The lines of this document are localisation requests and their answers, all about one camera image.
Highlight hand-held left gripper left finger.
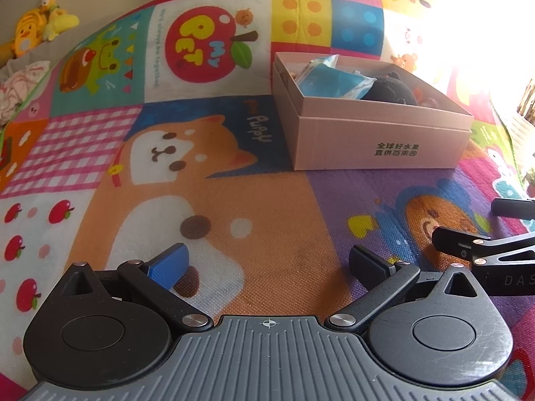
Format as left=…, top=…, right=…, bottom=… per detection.
left=68, top=242, right=215, bottom=333

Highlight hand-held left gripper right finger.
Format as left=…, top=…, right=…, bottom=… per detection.
left=327, top=245, right=482, bottom=336

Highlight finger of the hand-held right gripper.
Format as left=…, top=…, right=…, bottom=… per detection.
left=491, top=197, right=535, bottom=218
left=432, top=226, right=535, bottom=262

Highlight pink cardboard box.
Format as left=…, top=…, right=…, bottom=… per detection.
left=273, top=51, right=475, bottom=171

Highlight black plush toy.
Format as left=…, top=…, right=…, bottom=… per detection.
left=360, top=71, right=419, bottom=106

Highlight blue wet wipes packet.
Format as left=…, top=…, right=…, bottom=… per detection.
left=298, top=55, right=376, bottom=102

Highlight white ribbed planter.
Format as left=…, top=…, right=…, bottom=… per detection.
left=511, top=77, right=535, bottom=134

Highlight colourful cartoon play mat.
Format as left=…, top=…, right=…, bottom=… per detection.
left=0, top=0, right=535, bottom=401

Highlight white pink crumpled clothes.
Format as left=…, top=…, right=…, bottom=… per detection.
left=0, top=60, right=51, bottom=123

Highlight small yellow plush toy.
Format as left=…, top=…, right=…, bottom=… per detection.
left=39, top=0, right=80, bottom=42

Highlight yellow duck plush toy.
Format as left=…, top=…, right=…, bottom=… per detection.
left=10, top=8, right=51, bottom=57

